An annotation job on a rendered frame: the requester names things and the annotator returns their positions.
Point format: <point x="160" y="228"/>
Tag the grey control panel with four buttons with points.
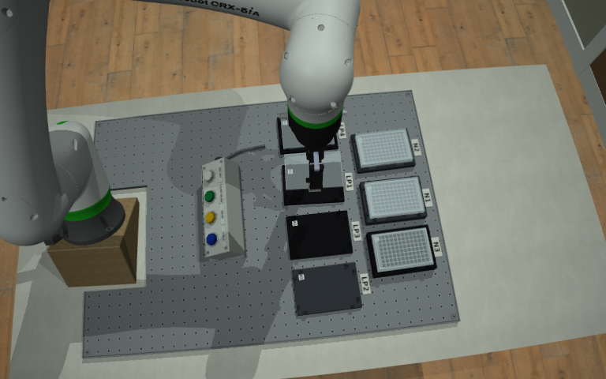
<point x="223" y="208"/>

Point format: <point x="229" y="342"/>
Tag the white deck label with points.
<point x="349" y="182"/>
<point x="416" y="147"/>
<point x="365" y="284"/>
<point x="342" y="132"/>
<point x="436" y="247"/>
<point x="356" y="231"/>
<point x="427" y="197"/>

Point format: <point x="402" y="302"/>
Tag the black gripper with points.
<point x="314" y="154"/>

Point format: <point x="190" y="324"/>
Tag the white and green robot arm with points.
<point x="39" y="190"/>

